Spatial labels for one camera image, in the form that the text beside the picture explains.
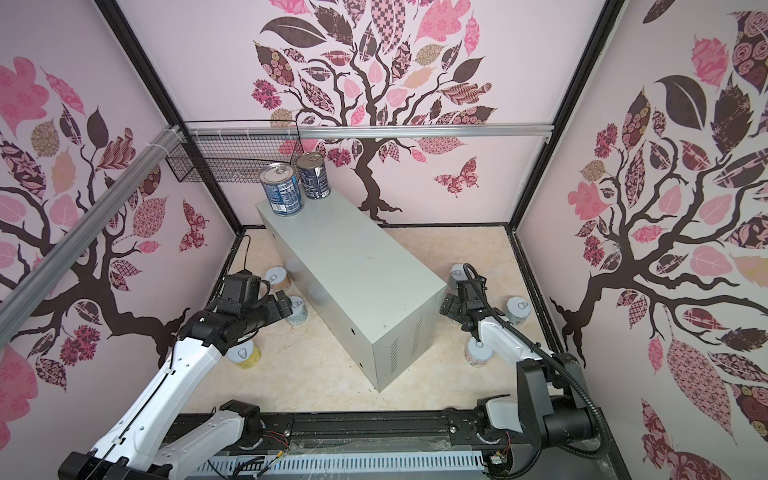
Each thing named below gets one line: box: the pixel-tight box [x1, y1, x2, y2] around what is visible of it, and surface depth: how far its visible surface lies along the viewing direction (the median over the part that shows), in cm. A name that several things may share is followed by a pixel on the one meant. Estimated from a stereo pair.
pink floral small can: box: [464, 336, 494, 368], surface depth 84 cm
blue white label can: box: [259, 163, 304, 217], surface depth 72 cm
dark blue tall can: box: [296, 152, 331, 200], surface depth 76 cm
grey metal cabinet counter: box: [256, 191, 447, 392], surface depth 66 cm
